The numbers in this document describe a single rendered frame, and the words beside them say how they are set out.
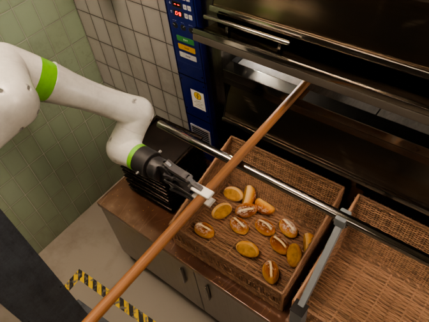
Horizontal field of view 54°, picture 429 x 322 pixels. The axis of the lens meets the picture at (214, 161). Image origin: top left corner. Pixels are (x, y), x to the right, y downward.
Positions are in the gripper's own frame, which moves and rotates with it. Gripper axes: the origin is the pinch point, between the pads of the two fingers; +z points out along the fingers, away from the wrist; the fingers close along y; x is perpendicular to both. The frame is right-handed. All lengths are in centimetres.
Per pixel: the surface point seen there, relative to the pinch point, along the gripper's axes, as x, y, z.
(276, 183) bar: -16.9, 2.1, 15.2
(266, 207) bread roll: -39, 55, -2
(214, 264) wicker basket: -4, 57, -5
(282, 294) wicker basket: -5, 46, 26
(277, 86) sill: -56, 1, -9
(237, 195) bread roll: -37, 56, -17
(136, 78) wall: -54, 30, -91
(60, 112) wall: -24, 45, -123
